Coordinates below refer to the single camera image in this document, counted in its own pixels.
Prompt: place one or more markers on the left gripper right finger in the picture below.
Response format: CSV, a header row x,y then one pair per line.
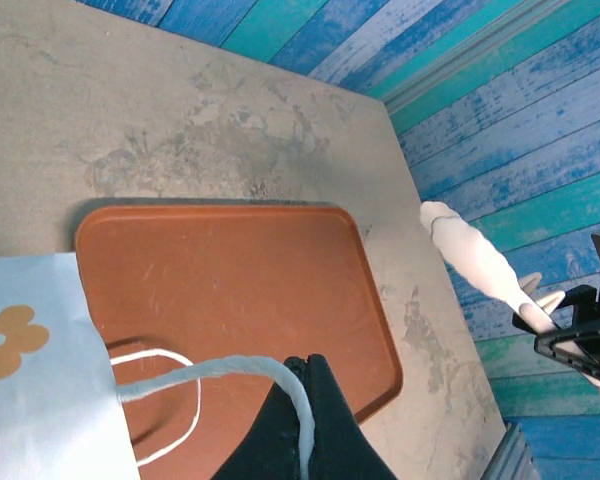
x,y
345,450

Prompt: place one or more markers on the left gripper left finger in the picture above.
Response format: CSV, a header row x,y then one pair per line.
x,y
260,450

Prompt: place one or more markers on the golden brown croissant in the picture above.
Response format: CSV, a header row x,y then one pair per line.
x,y
470,250

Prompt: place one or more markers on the printed paper bag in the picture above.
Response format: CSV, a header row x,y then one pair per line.
x,y
40,400

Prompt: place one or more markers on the brown plastic tray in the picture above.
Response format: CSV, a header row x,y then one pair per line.
x,y
230,275

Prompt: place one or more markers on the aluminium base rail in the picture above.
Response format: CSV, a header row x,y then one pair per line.
x,y
512,455

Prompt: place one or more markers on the aluminium corner post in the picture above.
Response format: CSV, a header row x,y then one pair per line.
x,y
470,52

